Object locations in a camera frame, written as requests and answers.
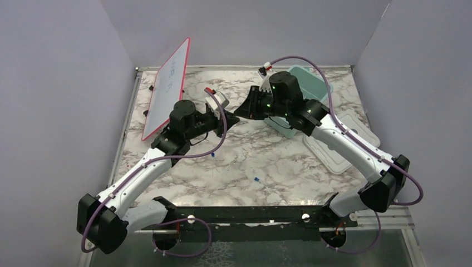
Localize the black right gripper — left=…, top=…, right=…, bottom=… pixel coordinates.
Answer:
left=234, top=85, right=289, bottom=120

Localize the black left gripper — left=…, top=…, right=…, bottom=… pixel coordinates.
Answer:
left=185, top=109, right=240, bottom=141

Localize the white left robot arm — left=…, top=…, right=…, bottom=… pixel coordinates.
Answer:
left=77, top=95, right=239, bottom=254

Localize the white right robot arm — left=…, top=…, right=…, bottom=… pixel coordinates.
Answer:
left=234, top=71, right=410, bottom=226

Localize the teal plastic bin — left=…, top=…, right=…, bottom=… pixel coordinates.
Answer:
left=263, top=65, right=328, bottom=139

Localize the pink framed whiteboard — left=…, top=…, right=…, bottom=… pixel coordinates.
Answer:
left=141, top=37, right=191, bottom=141

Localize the white bin lid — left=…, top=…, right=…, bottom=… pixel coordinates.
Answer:
left=303, top=111, right=382, bottom=181

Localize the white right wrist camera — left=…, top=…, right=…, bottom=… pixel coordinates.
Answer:
left=258, top=62, right=273, bottom=93

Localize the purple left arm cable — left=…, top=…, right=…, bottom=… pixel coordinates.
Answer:
left=81, top=88, right=229, bottom=254

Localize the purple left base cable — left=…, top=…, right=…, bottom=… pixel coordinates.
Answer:
left=151, top=216, right=214, bottom=258

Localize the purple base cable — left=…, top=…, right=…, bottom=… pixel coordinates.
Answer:
left=319, top=211, right=382, bottom=255
left=151, top=216, right=214, bottom=258

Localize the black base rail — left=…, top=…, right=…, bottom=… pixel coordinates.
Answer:
left=146, top=205, right=348, bottom=243

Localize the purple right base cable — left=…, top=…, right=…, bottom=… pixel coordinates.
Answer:
left=319, top=211, right=382, bottom=255

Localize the aluminium frame rail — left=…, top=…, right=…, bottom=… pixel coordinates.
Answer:
left=318, top=210, right=416, bottom=232

